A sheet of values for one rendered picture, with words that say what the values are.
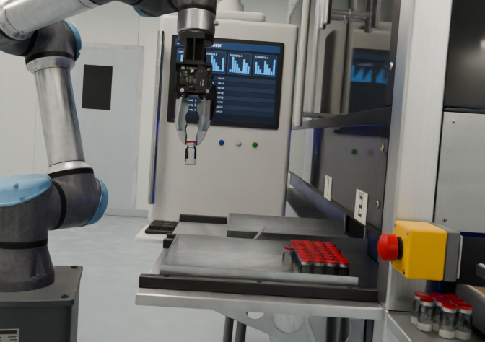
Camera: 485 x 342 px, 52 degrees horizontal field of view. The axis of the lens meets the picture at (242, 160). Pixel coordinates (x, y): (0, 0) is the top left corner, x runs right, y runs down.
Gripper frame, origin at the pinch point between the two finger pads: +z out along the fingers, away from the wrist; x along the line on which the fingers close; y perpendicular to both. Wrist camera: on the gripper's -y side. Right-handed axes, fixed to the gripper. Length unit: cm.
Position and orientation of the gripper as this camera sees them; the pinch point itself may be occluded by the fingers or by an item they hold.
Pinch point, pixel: (191, 138)
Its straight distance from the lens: 100.0
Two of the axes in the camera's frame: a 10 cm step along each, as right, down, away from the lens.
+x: 10.0, 0.5, 0.6
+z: -0.4, 10.0, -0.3
